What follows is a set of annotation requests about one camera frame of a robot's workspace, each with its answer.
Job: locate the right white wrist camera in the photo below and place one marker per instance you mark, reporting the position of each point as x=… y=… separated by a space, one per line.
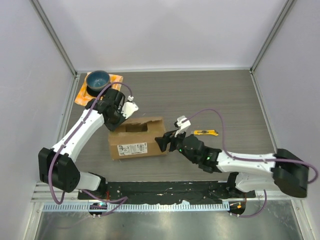
x=182 y=124

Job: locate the white slotted cable duct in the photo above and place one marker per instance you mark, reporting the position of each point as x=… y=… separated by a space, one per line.
x=90 y=206

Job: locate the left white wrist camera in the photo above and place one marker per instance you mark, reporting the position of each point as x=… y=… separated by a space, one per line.
x=129 y=107

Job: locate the black round coaster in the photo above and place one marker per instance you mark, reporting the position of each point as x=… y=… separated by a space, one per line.
x=91 y=91

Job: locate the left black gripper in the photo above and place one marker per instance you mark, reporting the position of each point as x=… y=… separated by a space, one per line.
x=112 y=127

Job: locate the yellow utility knife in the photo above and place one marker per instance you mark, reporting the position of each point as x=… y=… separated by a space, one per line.
x=205 y=132

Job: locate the blue ceramic bowl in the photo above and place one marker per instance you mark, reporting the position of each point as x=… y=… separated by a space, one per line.
x=97 y=80

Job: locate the brown cardboard express box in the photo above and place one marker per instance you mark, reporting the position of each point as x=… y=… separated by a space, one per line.
x=135 y=138

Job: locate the orange checkered cloth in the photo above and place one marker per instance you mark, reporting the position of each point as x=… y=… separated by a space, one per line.
x=83 y=97

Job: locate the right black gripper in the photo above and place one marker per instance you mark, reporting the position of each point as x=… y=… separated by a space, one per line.
x=163 y=141

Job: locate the aluminium frame rail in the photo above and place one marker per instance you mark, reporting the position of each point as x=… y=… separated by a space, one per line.
x=42 y=193

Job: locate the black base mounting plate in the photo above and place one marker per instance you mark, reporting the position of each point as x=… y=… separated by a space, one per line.
x=170 y=192

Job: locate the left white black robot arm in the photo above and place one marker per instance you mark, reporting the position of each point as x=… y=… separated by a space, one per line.
x=57 y=164

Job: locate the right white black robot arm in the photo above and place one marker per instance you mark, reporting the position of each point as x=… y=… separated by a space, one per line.
x=247 y=172

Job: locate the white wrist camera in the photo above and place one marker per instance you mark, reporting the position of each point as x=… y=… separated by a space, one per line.
x=182 y=124
x=129 y=107

